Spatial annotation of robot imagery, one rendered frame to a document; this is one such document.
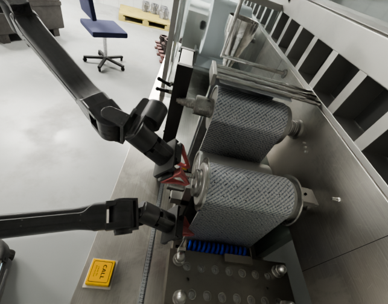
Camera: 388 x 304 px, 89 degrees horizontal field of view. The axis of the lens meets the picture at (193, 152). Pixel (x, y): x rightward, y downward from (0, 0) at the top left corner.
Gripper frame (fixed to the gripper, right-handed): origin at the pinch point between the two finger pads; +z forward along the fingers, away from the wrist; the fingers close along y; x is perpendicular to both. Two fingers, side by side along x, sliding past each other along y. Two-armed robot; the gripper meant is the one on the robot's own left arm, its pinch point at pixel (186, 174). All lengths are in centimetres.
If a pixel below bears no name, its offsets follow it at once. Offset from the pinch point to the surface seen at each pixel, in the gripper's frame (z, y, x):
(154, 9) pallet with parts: -9, -628, -138
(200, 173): -0.4, 2.0, 4.9
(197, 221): 9.9, 8.9, -3.1
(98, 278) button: 5.5, 20.3, -37.1
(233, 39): -2, -64, 24
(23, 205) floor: 0, -41, -162
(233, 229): 20.1, 9.2, 3.0
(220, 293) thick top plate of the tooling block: 26.2, 23.4, -6.4
